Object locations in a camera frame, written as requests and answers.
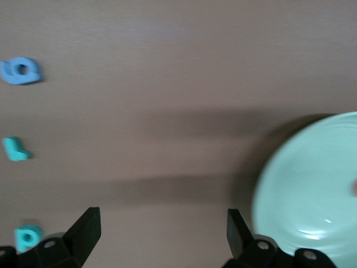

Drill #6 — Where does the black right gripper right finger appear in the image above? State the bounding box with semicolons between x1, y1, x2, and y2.
223;208;339;268

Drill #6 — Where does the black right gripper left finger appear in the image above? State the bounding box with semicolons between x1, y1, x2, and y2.
0;207;102;268

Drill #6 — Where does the teal letter d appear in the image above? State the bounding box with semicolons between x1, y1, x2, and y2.
13;224;44;252

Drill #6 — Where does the teal letter r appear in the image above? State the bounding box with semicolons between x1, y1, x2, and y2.
2;136;32;162

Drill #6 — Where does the pale green plate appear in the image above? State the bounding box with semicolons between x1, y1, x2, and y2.
250;111;357;268

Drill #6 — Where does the blue letter g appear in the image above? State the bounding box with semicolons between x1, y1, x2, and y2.
0;56;45;85

